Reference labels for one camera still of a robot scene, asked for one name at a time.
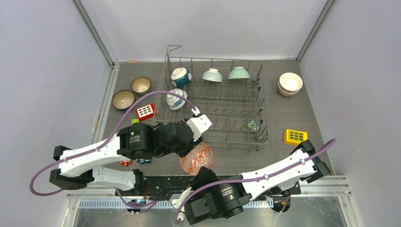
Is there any white bowl blue zigzag pattern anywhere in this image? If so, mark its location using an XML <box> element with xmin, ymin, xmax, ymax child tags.
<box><xmin>180</xmin><ymin>142</ymin><xmax>214</xmax><ymax>175</ymax></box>

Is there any white bowl blue floral pattern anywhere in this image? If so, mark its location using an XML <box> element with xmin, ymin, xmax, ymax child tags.
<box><xmin>166</xmin><ymin>88</ymin><xmax>187</xmax><ymax>111</ymax></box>

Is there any brown patterned bowl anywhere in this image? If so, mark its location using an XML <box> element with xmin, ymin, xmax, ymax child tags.
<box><xmin>131</xmin><ymin>77</ymin><xmax>152</xmax><ymax>96</ymax></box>

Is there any dark teal glazed bowl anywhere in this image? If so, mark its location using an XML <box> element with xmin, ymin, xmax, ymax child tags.
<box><xmin>112</xmin><ymin>90</ymin><xmax>135</xmax><ymax>110</ymax></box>

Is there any beige ceramic bowl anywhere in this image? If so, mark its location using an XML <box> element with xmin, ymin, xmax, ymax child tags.
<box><xmin>277</xmin><ymin>82</ymin><xmax>298</xmax><ymax>97</ymax></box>
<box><xmin>279</xmin><ymin>72</ymin><xmax>303</xmax><ymax>93</ymax></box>

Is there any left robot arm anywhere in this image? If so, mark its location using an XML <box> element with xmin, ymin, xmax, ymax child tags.
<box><xmin>49</xmin><ymin>115</ymin><xmax>212</xmax><ymax>196</ymax></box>

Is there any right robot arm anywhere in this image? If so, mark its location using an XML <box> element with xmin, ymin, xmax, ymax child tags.
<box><xmin>175</xmin><ymin>139</ymin><xmax>337</xmax><ymax>225</ymax></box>

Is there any red white toy window block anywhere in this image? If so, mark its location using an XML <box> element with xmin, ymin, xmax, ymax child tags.
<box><xmin>136</xmin><ymin>103</ymin><xmax>156</xmax><ymax>122</ymax></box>

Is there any teal white bowl back left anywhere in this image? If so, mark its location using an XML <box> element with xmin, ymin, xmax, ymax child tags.
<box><xmin>170</xmin><ymin>67</ymin><xmax>192</xmax><ymax>88</ymax></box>

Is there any green owl toy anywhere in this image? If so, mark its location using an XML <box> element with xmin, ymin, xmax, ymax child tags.
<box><xmin>246</xmin><ymin>121</ymin><xmax>261</xmax><ymax>133</ymax></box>

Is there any pale green bowl middle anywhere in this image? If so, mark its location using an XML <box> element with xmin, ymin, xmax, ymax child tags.
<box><xmin>202</xmin><ymin>68</ymin><xmax>223</xmax><ymax>82</ymax></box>

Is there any mint green bowl right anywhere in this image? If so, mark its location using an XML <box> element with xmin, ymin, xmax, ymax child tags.
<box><xmin>228</xmin><ymin>66</ymin><xmax>250</xmax><ymax>79</ymax></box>

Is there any yellow toy window block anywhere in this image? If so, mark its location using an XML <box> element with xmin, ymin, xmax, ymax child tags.
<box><xmin>284</xmin><ymin>129</ymin><xmax>308</xmax><ymax>145</ymax></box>

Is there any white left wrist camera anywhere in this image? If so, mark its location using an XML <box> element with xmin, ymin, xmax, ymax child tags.
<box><xmin>185</xmin><ymin>107</ymin><xmax>212</xmax><ymax>141</ymax></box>

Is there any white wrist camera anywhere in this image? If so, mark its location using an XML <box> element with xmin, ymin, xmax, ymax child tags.
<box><xmin>185</xmin><ymin>107</ymin><xmax>212</xmax><ymax>141</ymax></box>
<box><xmin>171</xmin><ymin>187</ymin><xmax>192</xmax><ymax>210</ymax></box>

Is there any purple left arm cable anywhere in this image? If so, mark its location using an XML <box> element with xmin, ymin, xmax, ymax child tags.
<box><xmin>29</xmin><ymin>90</ymin><xmax>201</xmax><ymax>214</ymax></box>

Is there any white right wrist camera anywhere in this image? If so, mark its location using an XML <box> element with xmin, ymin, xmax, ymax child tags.
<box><xmin>171</xmin><ymin>187</ymin><xmax>192</xmax><ymax>210</ymax></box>

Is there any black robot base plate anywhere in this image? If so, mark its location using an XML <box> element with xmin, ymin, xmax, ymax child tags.
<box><xmin>114</xmin><ymin>175</ymin><xmax>301</xmax><ymax>203</ymax></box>

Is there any grey wire dish rack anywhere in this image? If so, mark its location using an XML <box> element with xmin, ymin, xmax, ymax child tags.
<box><xmin>159</xmin><ymin>45</ymin><xmax>268</xmax><ymax>150</ymax></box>

